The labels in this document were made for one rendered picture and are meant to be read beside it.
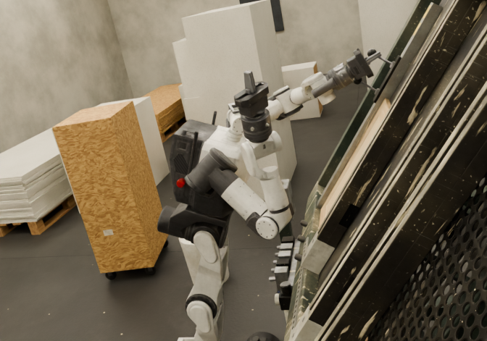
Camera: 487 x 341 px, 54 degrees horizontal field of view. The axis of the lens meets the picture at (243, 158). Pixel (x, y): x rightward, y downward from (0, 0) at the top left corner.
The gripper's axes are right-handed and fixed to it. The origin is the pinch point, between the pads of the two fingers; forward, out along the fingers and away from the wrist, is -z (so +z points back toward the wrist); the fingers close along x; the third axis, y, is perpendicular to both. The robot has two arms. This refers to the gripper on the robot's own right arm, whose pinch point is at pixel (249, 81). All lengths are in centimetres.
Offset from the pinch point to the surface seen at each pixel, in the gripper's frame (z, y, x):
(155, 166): 243, -316, 139
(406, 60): 24, 11, 74
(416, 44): 18, 13, 77
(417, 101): 14.0, 35.7, 31.5
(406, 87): 9.9, 32.3, 30.8
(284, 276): 92, -4, 6
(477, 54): -16, 59, 6
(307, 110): 290, -282, 382
